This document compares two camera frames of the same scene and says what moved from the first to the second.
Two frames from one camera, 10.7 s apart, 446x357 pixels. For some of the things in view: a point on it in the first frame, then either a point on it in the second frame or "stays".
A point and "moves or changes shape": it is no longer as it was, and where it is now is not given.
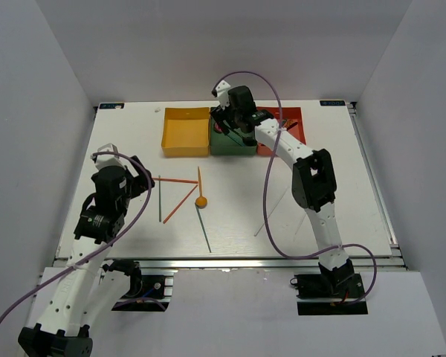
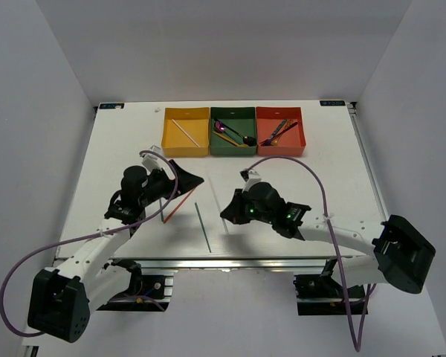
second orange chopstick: (186, 196) stays
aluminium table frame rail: (254, 263) stays
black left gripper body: (135, 184) → (159, 187)
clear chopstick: (300, 224) moves or changes shape
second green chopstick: (160, 198) stays
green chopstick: (203, 227) stays
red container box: (291, 115) stays
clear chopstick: (272, 210) → (220, 210)
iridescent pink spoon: (217, 128) stays
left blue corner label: (111, 105) stays
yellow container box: (186, 132) stays
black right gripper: (219, 117) → (233, 211)
